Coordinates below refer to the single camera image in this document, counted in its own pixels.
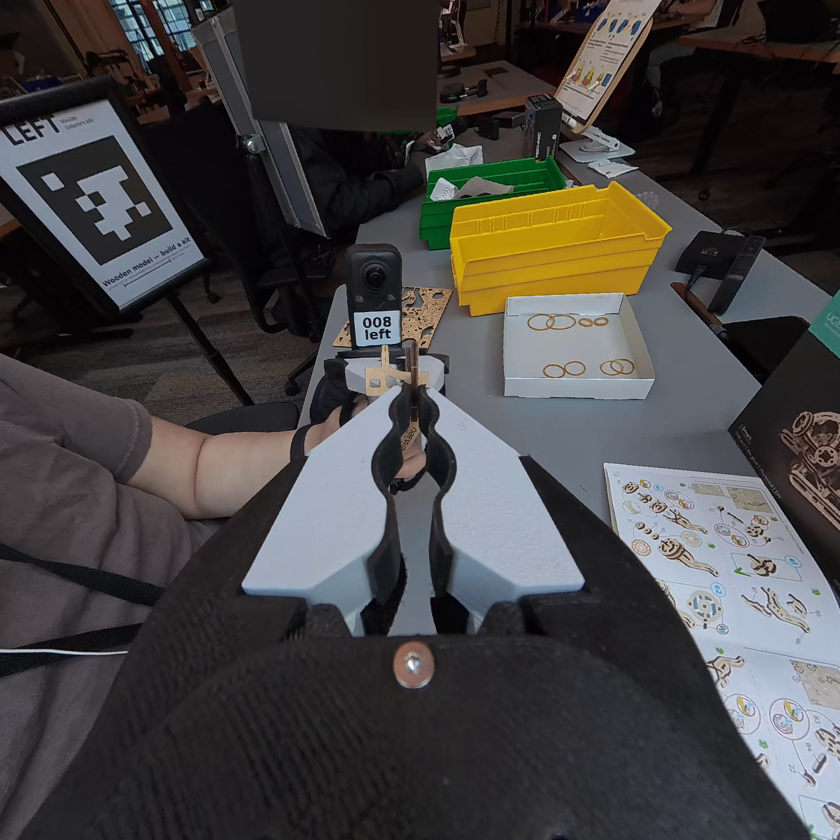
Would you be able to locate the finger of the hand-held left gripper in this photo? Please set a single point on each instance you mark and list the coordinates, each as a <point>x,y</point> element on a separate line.
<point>432,375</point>
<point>354,377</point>

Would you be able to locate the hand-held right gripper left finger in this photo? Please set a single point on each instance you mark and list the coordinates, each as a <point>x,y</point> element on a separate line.
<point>315,525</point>

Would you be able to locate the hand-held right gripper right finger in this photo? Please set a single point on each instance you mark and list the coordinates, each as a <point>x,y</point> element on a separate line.
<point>505,525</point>

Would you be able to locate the thin wooden part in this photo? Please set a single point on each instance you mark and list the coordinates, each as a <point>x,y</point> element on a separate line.
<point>412,367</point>

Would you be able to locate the pale cross-shaped wooden part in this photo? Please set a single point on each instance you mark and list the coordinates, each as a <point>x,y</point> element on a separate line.
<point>377,384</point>

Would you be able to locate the person's left forearm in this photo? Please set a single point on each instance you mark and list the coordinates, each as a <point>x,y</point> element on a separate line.
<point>216,466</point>

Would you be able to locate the laser-cut wooden parts sheet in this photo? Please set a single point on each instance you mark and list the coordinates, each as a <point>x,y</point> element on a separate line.
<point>426,315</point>

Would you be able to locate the dark model kit box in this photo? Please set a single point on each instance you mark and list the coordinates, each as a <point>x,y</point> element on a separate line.
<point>787,420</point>

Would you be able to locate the person's left hand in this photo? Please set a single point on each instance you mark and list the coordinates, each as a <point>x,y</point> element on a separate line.
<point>328,430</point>

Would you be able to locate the green plastic bin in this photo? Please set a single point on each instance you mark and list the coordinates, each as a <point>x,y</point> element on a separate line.
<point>439,226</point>

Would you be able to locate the crumpled white wrapper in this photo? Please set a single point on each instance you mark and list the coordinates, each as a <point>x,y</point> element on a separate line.
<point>446,189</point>

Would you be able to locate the group of rubber bands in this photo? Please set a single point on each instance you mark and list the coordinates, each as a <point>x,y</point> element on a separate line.
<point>556,321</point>

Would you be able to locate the yellow plastic bin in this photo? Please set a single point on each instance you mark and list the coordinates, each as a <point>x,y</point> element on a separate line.
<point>551,295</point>
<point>623,223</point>

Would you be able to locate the grey board on easel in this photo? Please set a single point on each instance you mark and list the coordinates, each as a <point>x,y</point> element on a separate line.
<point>289,164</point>

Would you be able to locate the black sign stand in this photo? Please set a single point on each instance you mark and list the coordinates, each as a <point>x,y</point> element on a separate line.
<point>210,354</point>

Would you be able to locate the white cardboard tray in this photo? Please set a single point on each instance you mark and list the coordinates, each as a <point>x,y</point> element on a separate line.
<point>577,348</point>

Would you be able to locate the brown sandpaper sheet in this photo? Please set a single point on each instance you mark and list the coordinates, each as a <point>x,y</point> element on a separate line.
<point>489,188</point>

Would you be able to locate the crumpled white tissue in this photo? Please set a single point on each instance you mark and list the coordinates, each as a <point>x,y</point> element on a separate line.
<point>459,159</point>

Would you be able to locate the illustrated instruction booklet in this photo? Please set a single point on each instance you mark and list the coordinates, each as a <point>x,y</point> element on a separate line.
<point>722,590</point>

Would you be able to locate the upright black carton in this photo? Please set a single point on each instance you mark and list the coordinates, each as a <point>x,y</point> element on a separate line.
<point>543,128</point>

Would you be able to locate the grey background table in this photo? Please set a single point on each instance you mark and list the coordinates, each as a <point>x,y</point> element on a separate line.
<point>512,82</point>

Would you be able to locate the white stand base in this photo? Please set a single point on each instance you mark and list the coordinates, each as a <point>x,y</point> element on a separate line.
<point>597,149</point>

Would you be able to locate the small white packet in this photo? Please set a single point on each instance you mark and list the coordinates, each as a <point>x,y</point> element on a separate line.
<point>610,167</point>

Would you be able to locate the brown pencil tool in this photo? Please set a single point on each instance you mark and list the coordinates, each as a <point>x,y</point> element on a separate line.
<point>699,312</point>

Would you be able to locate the framed marker sign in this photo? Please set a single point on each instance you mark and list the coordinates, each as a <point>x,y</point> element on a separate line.
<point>98,197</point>

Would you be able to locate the long black remote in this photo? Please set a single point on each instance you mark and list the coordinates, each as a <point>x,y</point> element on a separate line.
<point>735,275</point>

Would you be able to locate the wooden instruction board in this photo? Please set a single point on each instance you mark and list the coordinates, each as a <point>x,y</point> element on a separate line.
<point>604,59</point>

